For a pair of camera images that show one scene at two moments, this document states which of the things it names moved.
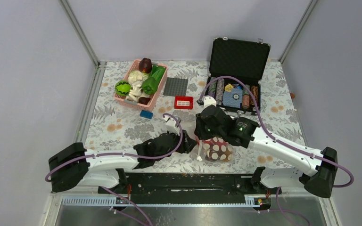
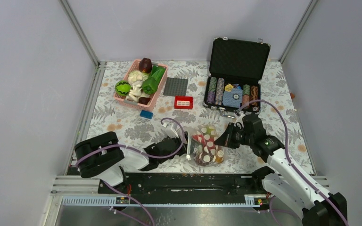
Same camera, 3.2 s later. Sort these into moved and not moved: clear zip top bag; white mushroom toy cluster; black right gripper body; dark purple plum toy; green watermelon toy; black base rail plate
Moved: black right gripper body; clear zip top bag
Not moved: black base rail plate; green watermelon toy; dark purple plum toy; white mushroom toy cluster
